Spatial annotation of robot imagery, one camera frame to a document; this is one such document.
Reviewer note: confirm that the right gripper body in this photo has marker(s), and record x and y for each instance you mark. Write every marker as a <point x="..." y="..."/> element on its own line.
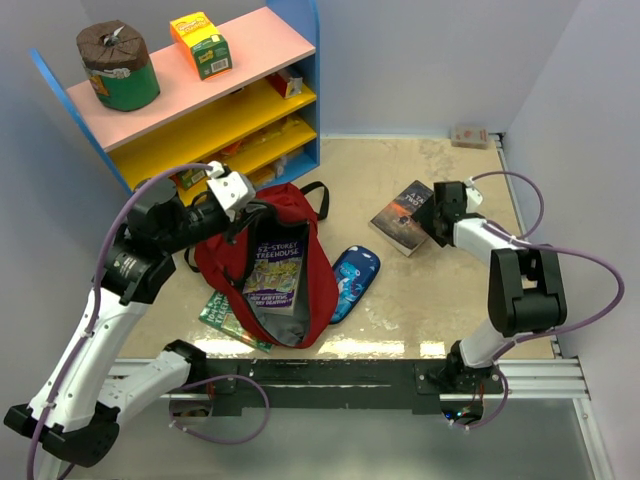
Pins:
<point x="437" y="214"/>

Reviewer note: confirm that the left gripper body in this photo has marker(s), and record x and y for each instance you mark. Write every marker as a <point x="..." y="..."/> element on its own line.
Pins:
<point x="204" y="222"/>

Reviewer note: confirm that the Tale of Two Cities book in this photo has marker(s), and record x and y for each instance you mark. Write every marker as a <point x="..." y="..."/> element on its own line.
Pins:
<point x="394" y="222"/>

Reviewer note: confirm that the red backpack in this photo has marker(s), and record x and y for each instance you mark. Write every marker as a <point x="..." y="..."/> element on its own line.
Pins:
<point x="286" y="213"/>

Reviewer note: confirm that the green Treehouse book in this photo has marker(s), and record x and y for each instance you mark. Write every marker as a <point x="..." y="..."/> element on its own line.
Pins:
<point x="217" y="313"/>

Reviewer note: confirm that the purple Treehouse book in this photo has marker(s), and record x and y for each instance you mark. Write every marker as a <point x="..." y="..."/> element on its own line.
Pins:
<point x="273" y="283"/>

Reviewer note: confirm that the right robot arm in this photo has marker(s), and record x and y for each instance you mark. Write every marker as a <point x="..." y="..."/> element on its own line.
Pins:
<point x="525" y="287"/>

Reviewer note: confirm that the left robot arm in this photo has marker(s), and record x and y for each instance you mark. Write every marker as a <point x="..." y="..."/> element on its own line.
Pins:
<point x="77" y="415"/>

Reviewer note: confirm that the green sponge box upper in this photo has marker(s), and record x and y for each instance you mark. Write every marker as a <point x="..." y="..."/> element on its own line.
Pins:
<point x="186" y="179"/>

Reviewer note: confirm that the small pink card box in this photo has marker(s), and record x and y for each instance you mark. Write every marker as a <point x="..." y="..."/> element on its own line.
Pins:
<point x="465" y="136"/>

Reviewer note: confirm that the blue dinosaur pencil case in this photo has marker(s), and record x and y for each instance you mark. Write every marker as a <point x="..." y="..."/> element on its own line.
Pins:
<point x="354" y="271"/>

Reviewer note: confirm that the colourful shelf unit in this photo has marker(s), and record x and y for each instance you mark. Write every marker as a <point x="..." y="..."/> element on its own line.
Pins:
<point x="192" y="119"/>

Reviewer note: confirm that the red white box on shelf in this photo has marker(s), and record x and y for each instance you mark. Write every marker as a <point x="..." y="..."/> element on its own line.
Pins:
<point x="287" y="82"/>

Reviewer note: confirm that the orange green sponge box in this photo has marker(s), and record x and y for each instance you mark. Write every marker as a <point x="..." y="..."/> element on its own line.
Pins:
<point x="202" y="44"/>

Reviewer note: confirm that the green brown wrapped roll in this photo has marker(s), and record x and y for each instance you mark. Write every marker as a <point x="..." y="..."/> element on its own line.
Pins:
<point x="117" y="63"/>

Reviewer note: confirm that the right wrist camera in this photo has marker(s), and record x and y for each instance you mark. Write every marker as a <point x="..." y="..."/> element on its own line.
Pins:
<point x="474" y="197"/>

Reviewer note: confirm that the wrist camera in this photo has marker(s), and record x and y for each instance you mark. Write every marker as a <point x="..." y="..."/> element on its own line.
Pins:
<point x="233" y="192"/>
<point x="474" y="197"/>

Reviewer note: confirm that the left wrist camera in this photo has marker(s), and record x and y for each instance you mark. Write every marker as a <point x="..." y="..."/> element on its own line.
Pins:
<point x="233" y="192"/>

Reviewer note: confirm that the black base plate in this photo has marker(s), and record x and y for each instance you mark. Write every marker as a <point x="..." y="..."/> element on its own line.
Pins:
<point x="356" y="384"/>

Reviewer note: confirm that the aluminium rail frame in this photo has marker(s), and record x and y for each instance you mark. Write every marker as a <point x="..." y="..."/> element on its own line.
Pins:
<point x="538" y="379"/>

